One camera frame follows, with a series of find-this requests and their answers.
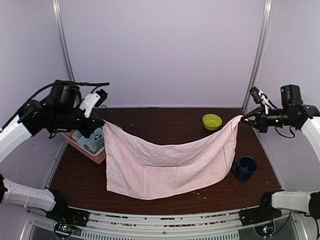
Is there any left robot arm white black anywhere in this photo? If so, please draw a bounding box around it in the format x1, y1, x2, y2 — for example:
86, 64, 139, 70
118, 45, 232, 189
0, 79, 109, 222

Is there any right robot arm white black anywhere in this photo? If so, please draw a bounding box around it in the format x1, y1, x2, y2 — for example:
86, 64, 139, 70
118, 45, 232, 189
240, 84, 320, 221

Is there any yellow-green bowl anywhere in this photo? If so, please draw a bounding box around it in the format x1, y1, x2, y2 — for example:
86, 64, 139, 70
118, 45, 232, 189
202, 114, 223, 131

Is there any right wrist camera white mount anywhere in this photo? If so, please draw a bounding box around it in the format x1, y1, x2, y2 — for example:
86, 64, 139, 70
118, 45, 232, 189
249, 86, 277, 115

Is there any left round circuit board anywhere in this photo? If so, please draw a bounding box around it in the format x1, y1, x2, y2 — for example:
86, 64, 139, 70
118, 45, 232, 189
53, 223, 75, 238

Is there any round circuit board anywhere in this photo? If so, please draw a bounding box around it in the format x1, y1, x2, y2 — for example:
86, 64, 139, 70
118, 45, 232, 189
254, 223, 275, 238
53, 223, 75, 238

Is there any green towel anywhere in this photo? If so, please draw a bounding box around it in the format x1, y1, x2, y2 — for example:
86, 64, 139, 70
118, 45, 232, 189
84, 128, 104, 154

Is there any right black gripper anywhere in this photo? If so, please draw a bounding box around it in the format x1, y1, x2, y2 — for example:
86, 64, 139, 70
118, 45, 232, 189
240, 104, 295, 133

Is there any right round circuit board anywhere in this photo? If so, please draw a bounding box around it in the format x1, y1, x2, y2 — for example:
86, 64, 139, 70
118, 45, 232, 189
254, 223, 275, 238

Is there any front aluminium rail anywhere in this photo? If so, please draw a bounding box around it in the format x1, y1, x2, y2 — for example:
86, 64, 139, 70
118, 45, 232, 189
19, 204, 311, 240

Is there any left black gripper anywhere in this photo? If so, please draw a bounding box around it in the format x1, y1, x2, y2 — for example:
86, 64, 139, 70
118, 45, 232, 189
51, 104, 104, 138

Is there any right aluminium frame post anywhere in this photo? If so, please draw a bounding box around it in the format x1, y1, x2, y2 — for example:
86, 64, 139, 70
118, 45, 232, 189
241, 0, 274, 113

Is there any aluminium frame post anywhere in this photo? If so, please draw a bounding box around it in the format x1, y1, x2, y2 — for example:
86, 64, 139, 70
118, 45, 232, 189
52, 0, 75, 82
241, 0, 274, 113

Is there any pink plastic basket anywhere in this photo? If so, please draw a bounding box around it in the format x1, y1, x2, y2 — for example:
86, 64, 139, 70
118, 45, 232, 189
62, 130, 106, 165

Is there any dark blue mug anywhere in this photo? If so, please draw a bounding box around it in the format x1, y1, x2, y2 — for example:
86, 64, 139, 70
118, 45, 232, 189
231, 156, 258, 182

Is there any left aluminium frame post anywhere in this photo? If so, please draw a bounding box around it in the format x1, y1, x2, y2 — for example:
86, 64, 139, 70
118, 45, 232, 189
52, 0, 75, 82

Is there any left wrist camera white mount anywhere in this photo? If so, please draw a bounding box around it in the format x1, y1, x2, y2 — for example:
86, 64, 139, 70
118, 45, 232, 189
79, 89, 108, 118

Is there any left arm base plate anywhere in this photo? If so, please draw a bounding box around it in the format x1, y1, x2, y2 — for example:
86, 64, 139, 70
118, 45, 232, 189
45, 208, 90, 227

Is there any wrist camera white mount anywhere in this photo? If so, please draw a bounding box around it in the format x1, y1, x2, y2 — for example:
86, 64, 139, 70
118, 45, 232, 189
79, 89, 108, 118
249, 86, 277, 115

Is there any folded blue towel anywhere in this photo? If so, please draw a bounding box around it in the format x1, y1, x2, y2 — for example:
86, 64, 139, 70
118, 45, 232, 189
74, 130, 88, 148

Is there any pink towel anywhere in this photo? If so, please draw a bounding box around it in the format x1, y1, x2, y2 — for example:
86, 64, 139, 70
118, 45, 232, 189
102, 115, 241, 200

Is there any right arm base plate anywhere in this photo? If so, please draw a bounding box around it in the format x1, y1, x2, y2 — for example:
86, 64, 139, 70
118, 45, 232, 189
238, 206, 282, 227

